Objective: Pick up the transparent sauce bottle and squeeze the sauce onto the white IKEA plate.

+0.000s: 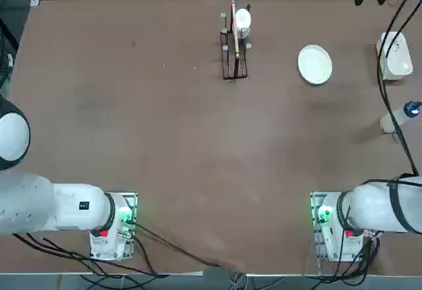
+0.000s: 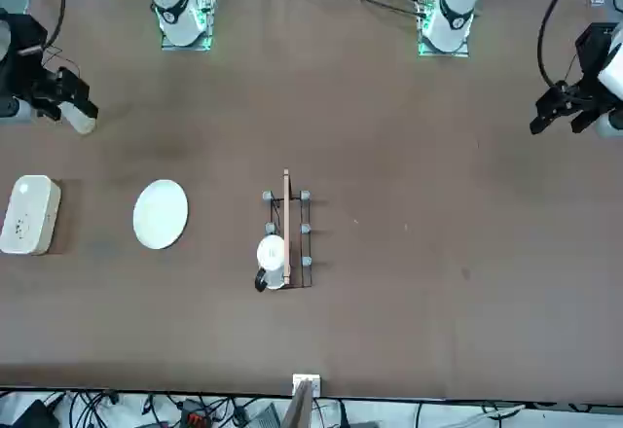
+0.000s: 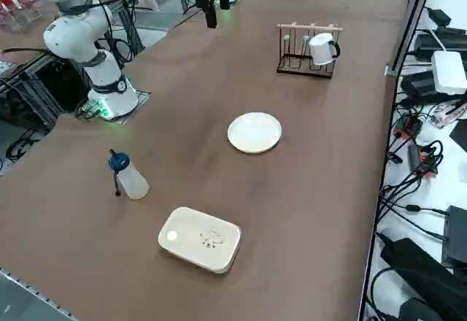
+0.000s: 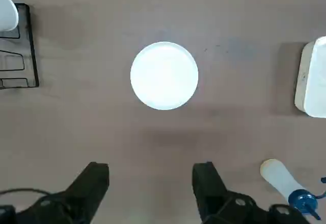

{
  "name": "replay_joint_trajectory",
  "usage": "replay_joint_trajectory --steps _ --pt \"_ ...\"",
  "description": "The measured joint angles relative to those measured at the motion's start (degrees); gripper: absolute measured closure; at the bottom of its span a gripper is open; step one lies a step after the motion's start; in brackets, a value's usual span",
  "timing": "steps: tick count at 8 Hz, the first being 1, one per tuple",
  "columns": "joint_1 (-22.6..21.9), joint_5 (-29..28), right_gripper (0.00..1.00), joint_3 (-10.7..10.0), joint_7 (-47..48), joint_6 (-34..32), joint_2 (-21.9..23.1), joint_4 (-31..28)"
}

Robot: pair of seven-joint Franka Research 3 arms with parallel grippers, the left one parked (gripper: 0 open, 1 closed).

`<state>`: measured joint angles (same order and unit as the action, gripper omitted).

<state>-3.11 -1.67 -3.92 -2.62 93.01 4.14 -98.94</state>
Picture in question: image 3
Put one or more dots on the white round plate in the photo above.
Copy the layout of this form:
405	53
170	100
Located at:
254	133

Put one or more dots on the white rectangular power box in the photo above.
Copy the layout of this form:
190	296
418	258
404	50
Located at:
448	73

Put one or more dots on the red black connector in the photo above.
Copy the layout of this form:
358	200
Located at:
408	127
416	157

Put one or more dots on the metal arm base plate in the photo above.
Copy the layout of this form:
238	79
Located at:
145	95

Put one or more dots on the grey metal edge rail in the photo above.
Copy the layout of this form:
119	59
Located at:
36	292

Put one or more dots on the black power adapter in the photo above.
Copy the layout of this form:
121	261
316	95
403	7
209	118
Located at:
439	16
419	84
430	45

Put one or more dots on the clear acrylic rack red items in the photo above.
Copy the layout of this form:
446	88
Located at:
18	11

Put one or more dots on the colourful printed packet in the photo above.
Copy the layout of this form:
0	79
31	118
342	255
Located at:
448	113

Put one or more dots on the cream lunch box with print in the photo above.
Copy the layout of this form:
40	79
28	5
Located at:
197	237

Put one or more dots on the black aluminium frame stand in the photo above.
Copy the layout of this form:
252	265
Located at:
44	80

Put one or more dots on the aluminium frame beam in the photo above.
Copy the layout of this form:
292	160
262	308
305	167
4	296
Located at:
405	33

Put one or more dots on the transparent sauce bottle blue cap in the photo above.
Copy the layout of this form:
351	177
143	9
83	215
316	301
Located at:
135	184

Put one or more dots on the black rectangular box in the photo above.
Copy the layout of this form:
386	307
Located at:
456	237

